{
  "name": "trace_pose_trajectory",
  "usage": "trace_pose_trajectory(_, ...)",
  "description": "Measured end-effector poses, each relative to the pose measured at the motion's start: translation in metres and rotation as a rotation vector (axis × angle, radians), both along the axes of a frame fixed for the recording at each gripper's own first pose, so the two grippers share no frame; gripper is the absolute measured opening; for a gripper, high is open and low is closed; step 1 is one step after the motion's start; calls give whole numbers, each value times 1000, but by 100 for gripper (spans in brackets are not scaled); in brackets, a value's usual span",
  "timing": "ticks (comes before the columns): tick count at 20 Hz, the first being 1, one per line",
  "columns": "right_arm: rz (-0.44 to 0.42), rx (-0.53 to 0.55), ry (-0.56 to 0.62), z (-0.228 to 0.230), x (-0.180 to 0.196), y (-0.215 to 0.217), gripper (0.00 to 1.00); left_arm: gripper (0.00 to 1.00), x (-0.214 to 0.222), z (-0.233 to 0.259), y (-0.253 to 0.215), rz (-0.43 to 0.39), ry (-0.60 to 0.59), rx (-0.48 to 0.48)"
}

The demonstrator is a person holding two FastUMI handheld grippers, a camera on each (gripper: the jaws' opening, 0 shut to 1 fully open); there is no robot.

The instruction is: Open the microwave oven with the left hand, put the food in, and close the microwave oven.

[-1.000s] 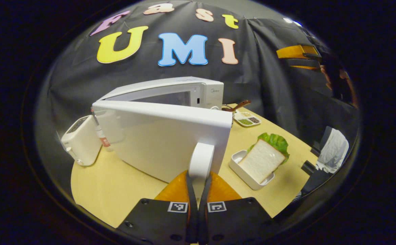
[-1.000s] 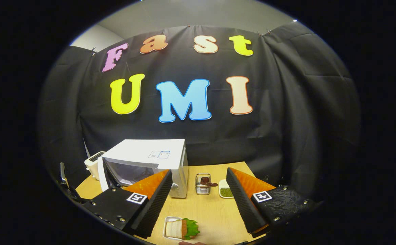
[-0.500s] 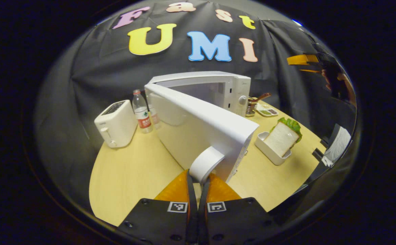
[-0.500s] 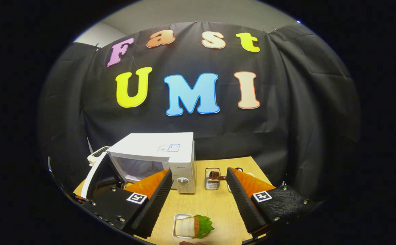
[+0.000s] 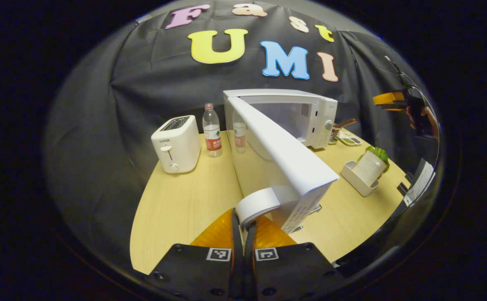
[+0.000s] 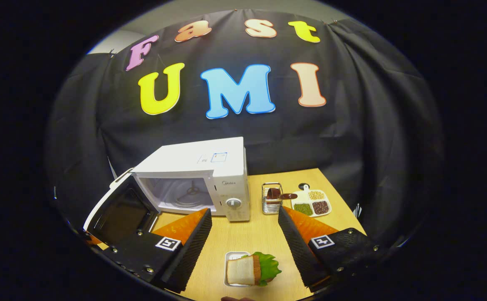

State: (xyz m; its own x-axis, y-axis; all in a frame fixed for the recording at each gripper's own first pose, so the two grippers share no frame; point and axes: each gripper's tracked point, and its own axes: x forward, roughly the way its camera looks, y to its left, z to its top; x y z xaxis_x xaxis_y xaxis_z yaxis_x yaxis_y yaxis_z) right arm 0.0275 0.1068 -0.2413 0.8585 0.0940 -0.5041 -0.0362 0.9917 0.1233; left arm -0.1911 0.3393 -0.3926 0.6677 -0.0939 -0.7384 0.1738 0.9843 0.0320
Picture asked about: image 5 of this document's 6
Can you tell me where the white sheet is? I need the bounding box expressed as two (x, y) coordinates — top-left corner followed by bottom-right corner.
(404, 159), (436, 208)

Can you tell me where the clear plastic water bottle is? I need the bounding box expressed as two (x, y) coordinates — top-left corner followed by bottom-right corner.
(202, 103), (223, 158)

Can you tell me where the black backdrop cloth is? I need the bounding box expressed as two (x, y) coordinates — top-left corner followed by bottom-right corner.
(47, 2), (438, 255)

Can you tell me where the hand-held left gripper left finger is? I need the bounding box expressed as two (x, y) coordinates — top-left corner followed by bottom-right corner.
(145, 209), (244, 301)

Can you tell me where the white divided seasoning dish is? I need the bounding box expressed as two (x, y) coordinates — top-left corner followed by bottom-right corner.
(338, 130), (362, 147)

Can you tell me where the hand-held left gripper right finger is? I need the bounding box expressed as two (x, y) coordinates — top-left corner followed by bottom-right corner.
(244, 215), (347, 301)

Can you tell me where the white plastic tray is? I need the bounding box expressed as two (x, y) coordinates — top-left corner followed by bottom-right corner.
(341, 161), (380, 197)

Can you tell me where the white toaster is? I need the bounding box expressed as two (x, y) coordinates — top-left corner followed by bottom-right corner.
(151, 115), (202, 174)

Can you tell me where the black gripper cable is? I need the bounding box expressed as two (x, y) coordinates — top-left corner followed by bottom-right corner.
(384, 56), (428, 102)

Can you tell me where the white microwave oven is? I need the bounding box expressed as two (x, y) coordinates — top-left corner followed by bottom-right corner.
(222, 89), (340, 235)

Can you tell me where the toast sandwich with lettuce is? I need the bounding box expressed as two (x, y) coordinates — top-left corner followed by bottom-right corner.
(352, 145), (390, 187)

